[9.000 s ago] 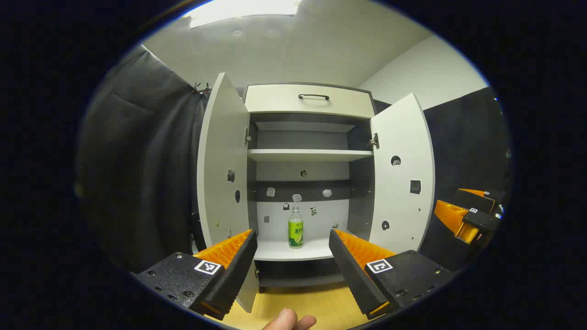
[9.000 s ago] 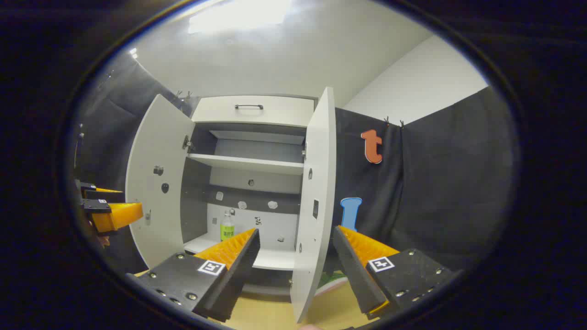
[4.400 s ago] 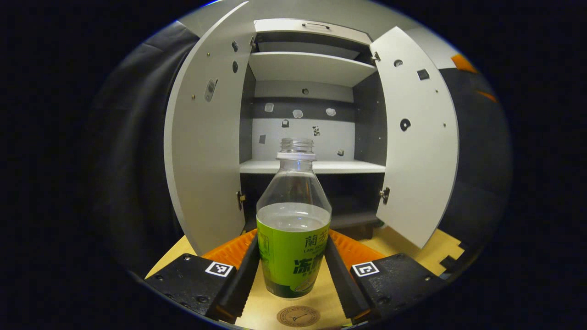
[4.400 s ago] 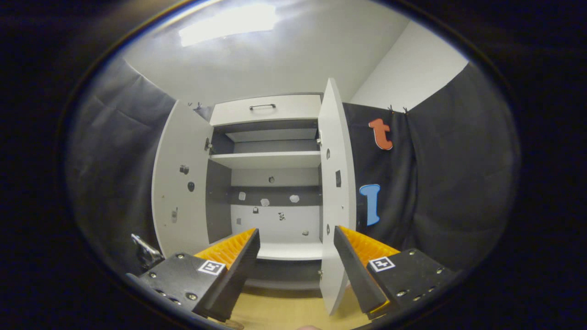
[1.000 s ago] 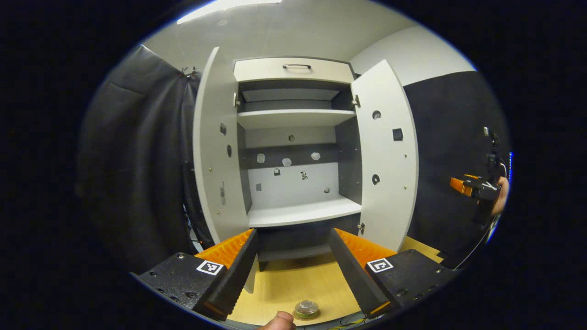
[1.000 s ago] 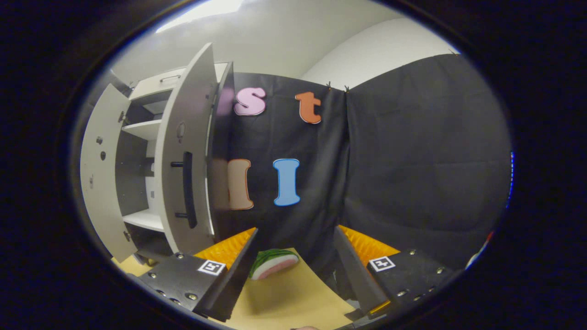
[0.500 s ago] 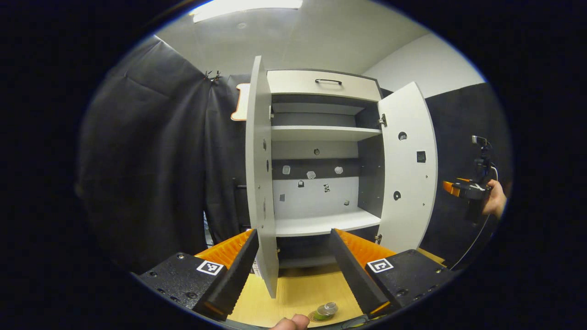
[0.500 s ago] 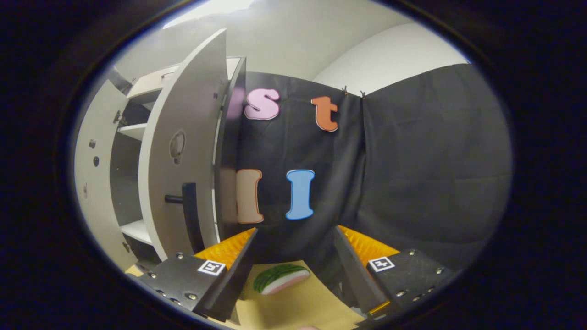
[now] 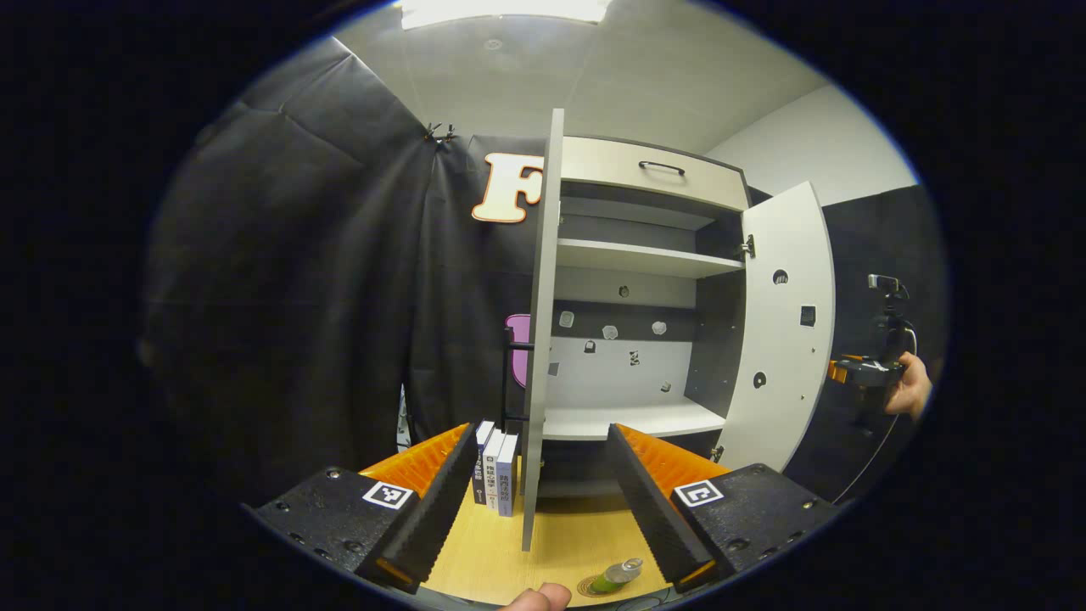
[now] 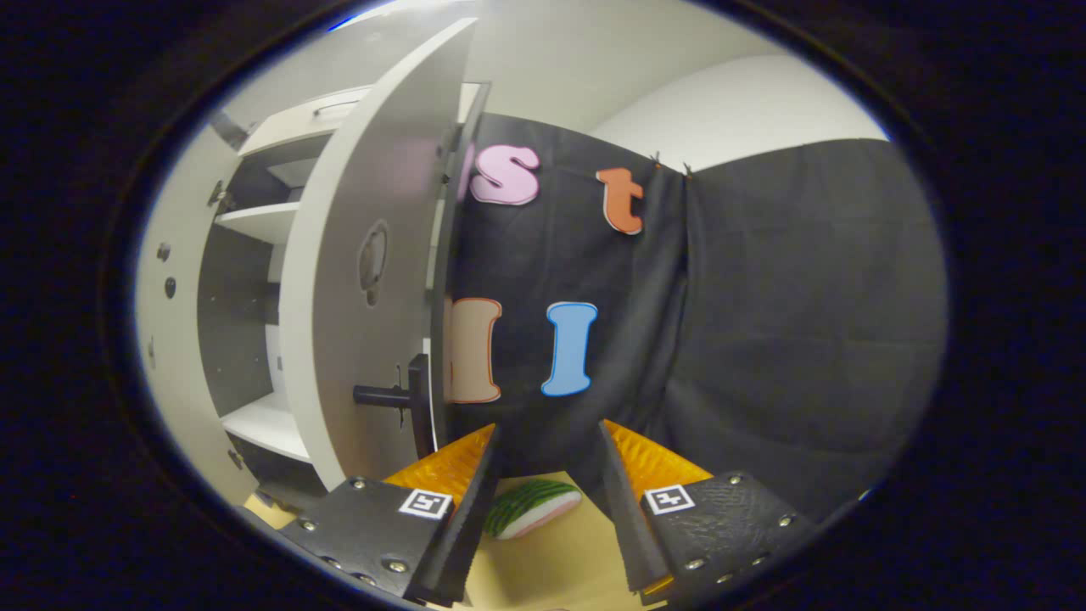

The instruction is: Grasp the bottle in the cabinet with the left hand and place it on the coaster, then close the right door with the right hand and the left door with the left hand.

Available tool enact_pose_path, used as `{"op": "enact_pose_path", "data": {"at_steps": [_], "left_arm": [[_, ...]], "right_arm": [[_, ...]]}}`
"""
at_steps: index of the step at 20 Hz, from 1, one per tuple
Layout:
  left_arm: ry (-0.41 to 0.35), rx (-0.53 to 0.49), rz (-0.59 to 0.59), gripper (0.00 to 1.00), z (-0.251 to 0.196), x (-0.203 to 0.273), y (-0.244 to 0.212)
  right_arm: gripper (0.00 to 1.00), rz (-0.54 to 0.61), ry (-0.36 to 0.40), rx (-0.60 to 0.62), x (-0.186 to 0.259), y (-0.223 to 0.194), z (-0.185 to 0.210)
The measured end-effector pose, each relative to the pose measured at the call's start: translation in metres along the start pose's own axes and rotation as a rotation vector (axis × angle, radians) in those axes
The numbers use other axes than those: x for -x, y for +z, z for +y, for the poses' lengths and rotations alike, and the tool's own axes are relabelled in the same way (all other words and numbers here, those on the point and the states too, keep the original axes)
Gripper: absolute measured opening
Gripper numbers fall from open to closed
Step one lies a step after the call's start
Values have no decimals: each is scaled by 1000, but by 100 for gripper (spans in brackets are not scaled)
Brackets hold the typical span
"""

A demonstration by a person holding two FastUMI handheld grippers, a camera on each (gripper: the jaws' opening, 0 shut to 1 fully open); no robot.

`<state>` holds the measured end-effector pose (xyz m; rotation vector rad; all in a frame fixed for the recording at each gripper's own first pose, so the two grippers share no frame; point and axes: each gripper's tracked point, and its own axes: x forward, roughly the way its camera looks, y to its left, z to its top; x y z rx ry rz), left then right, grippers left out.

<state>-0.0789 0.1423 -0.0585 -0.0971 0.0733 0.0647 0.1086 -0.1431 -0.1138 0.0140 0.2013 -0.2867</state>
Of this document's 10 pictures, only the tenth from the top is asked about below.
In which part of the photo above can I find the white cabinet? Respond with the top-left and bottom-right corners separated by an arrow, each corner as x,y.
197,81 -> 484,497

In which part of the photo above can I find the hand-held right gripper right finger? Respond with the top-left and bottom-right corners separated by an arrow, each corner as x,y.
598,418 -> 820,605

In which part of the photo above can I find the watermelon slice toy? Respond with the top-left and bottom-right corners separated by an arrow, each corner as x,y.
484,478 -> 584,541

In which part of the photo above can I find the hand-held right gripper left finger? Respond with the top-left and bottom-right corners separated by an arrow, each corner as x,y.
280,423 -> 501,608

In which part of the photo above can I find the white cabinet door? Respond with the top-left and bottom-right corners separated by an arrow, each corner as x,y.
136,127 -> 260,510
278,17 -> 493,493

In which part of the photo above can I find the black backdrop cloth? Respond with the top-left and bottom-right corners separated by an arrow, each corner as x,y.
441,115 -> 947,523

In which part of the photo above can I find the white drawer with black handle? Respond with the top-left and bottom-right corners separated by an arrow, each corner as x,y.
238,85 -> 374,158

